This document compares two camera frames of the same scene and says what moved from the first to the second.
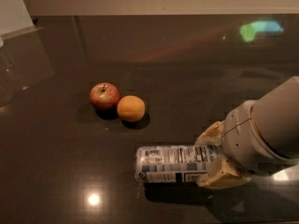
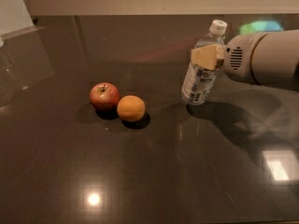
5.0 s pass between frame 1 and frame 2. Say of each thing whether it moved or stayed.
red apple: stayed
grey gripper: moved
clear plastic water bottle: moved
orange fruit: stayed
